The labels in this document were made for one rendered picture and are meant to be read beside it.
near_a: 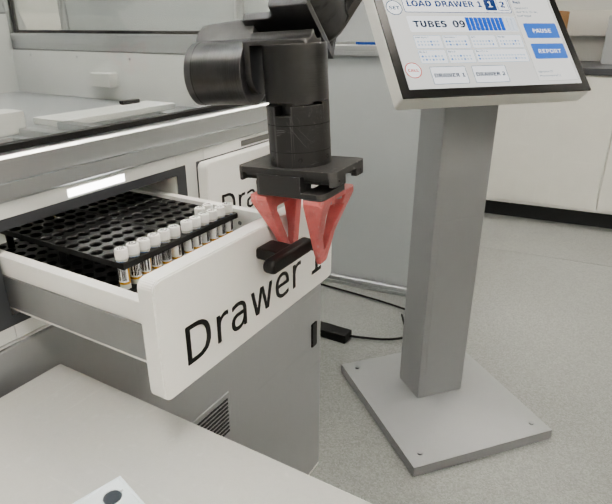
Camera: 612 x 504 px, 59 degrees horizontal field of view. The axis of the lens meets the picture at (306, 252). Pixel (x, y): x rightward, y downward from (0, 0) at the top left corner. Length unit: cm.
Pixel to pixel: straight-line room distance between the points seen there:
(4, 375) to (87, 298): 17
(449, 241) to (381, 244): 88
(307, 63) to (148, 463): 36
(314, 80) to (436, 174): 101
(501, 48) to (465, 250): 53
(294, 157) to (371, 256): 196
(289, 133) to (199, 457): 29
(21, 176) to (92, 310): 17
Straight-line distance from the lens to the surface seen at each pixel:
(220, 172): 80
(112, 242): 59
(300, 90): 47
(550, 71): 150
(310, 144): 48
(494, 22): 150
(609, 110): 344
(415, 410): 172
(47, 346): 68
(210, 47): 52
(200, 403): 93
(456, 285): 161
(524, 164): 349
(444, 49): 136
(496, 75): 139
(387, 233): 236
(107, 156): 68
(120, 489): 44
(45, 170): 63
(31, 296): 59
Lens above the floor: 111
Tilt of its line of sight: 23 degrees down
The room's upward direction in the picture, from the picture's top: straight up
